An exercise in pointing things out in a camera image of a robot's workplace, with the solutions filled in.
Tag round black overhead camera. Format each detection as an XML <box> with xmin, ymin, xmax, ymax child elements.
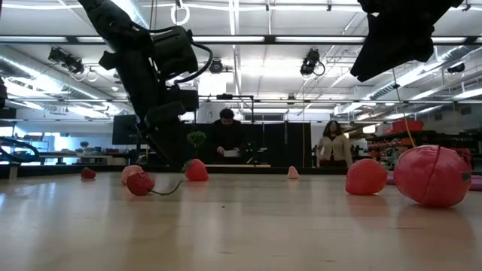
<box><xmin>209</xmin><ymin>57</ymin><xmax>224</xmax><ymax>75</ymax></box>

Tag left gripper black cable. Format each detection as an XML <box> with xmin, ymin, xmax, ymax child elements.
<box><xmin>127</xmin><ymin>22</ymin><xmax>215</xmax><ymax>84</ymax></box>

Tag rig top beam with lights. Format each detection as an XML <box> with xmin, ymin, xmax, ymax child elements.
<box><xmin>0</xmin><ymin>34</ymin><xmax>482</xmax><ymax>46</ymax></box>

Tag person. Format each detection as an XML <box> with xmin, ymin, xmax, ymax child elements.
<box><xmin>317</xmin><ymin>120</ymin><xmax>353</xmax><ymax>169</ymax></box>
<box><xmin>209</xmin><ymin>108</ymin><xmax>246</xmax><ymax>159</ymax></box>

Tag black partition wall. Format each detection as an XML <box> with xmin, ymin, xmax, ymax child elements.
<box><xmin>176</xmin><ymin>120</ymin><xmax>313</xmax><ymax>169</ymax></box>

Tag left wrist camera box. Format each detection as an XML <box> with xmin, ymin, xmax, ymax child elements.
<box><xmin>151</xmin><ymin>25</ymin><xmax>200</xmax><ymax>82</ymax></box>

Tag orange-red toy strawberry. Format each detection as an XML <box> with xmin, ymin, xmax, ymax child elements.
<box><xmin>345</xmin><ymin>158</ymin><xmax>389</xmax><ymax>196</ymax></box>

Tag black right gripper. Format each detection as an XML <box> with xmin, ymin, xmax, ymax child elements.
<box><xmin>349</xmin><ymin>0</ymin><xmax>465</xmax><ymax>83</ymax></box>

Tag black overhead camera with cable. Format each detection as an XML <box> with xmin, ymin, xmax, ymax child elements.
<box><xmin>47</xmin><ymin>46</ymin><xmax>86</xmax><ymax>75</ymax></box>
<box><xmin>299</xmin><ymin>47</ymin><xmax>326</xmax><ymax>78</ymax></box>

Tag large pink toy tomato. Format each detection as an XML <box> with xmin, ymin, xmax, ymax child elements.
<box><xmin>393</xmin><ymin>145</ymin><xmax>472</xmax><ymax>209</ymax></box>

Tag black frame stand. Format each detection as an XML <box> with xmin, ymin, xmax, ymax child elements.
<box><xmin>198</xmin><ymin>93</ymin><xmax>255</xmax><ymax>125</ymax></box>

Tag black curved hose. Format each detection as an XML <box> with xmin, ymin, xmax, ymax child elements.
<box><xmin>0</xmin><ymin>135</ymin><xmax>41</xmax><ymax>166</ymax></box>

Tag red strawberry with green leaf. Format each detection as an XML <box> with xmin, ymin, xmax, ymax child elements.
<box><xmin>182</xmin><ymin>158</ymin><xmax>209</xmax><ymax>182</ymax></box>

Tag small green potted tree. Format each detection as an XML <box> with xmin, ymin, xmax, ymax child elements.
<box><xmin>186</xmin><ymin>130</ymin><xmax>208</xmax><ymax>161</ymax></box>

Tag red toy cherry with stem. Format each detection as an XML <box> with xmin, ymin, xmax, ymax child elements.
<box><xmin>126</xmin><ymin>172</ymin><xmax>185</xmax><ymax>197</ymax></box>

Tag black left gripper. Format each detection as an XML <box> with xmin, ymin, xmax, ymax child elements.
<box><xmin>98</xmin><ymin>47</ymin><xmax>200</xmax><ymax>167</ymax></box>

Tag black monitor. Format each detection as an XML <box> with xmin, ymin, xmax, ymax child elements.
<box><xmin>111</xmin><ymin>114</ymin><xmax>139</xmax><ymax>146</ymax></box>

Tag pale pink toy fruit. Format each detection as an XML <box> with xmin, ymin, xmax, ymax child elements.
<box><xmin>120</xmin><ymin>164</ymin><xmax>146</xmax><ymax>186</ymax></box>

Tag red storage bin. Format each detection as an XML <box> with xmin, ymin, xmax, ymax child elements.
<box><xmin>391</xmin><ymin>119</ymin><xmax>424</xmax><ymax>134</ymax></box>

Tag white hanging ring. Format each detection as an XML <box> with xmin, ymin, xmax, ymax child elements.
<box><xmin>169</xmin><ymin>3</ymin><xmax>191</xmax><ymax>26</ymax></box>

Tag shelf rack with red bins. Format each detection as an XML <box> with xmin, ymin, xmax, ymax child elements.
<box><xmin>367</xmin><ymin>129</ymin><xmax>482</xmax><ymax>170</ymax></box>

